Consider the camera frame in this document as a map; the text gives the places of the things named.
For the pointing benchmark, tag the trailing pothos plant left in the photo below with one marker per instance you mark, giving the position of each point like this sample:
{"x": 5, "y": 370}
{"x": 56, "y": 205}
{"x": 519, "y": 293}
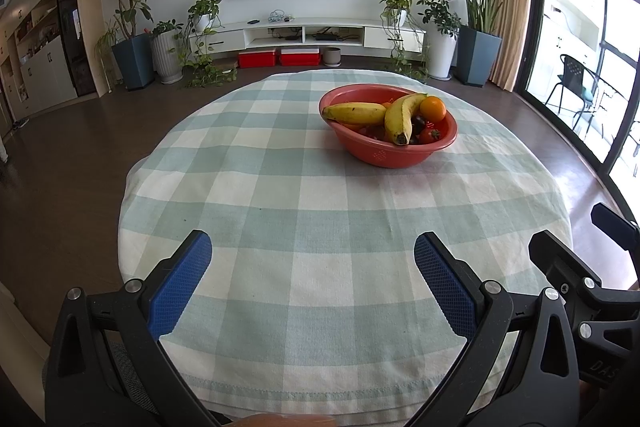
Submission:
{"x": 193, "y": 48}

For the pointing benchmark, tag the long banana cut tip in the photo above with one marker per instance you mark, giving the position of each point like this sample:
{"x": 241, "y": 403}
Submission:
{"x": 398, "y": 118}

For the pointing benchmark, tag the curved yellow banana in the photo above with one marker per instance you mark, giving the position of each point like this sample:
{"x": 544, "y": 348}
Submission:
{"x": 355, "y": 113}

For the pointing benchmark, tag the checkered green white tablecloth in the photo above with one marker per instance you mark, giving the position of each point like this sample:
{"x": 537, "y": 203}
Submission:
{"x": 312, "y": 302}

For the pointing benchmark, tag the person's left hand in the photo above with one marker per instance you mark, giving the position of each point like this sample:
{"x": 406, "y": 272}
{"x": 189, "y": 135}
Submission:
{"x": 285, "y": 420}

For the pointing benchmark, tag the red tomato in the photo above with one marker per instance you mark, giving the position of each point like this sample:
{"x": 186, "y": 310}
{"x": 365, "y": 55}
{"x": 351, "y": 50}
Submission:
{"x": 429, "y": 135}

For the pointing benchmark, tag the tall plant blue pot left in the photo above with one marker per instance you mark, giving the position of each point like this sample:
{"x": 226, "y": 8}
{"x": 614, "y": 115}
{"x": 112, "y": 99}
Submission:
{"x": 133, "y": 53}

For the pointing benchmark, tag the white cabinet wall unit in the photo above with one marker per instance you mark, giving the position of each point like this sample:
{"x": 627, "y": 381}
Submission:
{"x": 34, "y": 69}

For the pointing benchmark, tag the plant in white tall pot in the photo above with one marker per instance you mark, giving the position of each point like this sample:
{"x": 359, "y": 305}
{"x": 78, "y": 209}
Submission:
{"x": 442, "y": 32}

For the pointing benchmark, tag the white tv console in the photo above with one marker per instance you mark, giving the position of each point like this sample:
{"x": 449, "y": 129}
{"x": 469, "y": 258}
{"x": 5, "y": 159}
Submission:
{"x": 353, "y": 35}

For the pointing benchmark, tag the trailing plant on console right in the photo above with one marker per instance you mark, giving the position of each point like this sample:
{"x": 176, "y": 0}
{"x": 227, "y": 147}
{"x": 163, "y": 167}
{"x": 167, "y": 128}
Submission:
{"x": 407, "y": 40}

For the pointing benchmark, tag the red storage box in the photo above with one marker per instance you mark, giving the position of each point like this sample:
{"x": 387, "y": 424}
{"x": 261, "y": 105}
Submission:
{"x": 258, "y": 58}
{"x": 299, "y": 57}

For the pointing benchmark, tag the left red storage box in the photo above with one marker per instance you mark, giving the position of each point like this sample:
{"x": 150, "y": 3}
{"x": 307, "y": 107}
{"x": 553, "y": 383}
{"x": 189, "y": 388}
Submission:
{"x": 258, "y": 58}

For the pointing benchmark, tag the black balcony chair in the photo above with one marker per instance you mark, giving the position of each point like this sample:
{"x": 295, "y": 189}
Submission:
{"x": 590, "y": 88}

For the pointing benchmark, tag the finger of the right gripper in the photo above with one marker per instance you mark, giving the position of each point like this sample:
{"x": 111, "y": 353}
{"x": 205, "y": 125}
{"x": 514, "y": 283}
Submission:
{"x": 624, "y": 233}
{"x": 571, "y": 277}

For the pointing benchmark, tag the plant in white ribbed pot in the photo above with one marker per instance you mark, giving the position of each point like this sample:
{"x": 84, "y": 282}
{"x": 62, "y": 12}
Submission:
{"x": 165, "y": 40}

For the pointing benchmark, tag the right red storage box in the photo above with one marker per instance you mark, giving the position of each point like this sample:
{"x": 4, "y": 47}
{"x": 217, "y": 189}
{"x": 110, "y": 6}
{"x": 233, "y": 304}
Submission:
{"x": 299, "y": 57}

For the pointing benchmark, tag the dark plum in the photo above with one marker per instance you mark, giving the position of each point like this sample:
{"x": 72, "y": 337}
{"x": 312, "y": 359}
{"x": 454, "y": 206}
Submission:
{"x": 418, "y": 124}

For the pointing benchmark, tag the smooth orange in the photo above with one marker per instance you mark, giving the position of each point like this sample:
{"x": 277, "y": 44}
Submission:
{"x": 433, "y": 109}

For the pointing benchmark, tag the red plastic colander bowl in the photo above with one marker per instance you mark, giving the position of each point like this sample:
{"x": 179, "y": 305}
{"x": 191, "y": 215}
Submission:
{"x": 370, "y": 143}

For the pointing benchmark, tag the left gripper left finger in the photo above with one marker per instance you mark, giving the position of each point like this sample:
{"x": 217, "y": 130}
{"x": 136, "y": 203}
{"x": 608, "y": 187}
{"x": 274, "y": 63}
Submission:
{"x": 107, "y": 366}

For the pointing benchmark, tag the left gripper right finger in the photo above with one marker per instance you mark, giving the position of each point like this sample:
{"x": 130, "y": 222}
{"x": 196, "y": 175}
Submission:
{"x": 518, "y": 366}

